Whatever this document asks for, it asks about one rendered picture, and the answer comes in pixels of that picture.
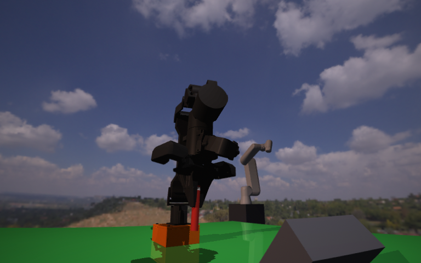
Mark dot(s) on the red peg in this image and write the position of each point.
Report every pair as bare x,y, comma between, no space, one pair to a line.
195,212

